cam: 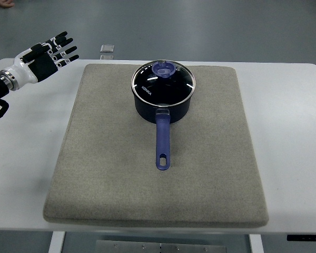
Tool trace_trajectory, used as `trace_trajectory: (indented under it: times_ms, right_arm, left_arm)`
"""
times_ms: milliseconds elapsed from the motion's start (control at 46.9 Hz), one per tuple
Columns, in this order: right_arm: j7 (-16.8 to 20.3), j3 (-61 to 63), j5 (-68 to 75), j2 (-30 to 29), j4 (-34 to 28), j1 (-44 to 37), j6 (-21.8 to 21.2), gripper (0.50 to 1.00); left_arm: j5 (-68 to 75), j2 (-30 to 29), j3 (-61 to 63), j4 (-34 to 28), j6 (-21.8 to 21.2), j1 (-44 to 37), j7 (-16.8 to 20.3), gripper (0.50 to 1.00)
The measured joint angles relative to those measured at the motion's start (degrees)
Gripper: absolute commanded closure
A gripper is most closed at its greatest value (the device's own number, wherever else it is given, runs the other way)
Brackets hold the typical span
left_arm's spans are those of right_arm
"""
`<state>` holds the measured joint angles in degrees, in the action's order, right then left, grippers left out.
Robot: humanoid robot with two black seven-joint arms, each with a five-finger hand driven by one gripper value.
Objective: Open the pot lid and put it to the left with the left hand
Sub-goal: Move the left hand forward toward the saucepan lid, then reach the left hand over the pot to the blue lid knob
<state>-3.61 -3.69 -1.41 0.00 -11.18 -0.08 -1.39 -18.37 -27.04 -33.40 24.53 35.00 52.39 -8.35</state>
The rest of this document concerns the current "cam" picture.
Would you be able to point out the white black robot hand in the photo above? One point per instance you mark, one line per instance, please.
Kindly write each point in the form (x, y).
(39, 62)

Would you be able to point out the glass pot lid blue knob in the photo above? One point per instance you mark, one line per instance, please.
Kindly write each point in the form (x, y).
(163, 83)

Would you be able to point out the person hand at edge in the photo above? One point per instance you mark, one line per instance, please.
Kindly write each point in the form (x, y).
(7, 3)

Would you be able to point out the beige fabric mat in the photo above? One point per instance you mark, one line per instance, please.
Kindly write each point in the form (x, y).
(106, 173)

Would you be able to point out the dark blue saucepan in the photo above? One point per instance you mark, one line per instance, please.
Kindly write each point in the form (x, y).
(162, 117)

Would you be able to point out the white table leg left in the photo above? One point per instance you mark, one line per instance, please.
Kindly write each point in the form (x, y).
(57, 240)

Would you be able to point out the white table leg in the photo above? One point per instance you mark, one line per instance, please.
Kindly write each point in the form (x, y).
(256, 243)
(57, 240)

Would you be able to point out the metal floor plate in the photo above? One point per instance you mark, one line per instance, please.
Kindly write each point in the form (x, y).
(109, 246)

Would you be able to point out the white table leg right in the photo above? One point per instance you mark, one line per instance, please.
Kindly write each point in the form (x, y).
(256, 243)

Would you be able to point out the black table control panel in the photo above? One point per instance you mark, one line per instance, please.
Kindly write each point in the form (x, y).
(301, 237)

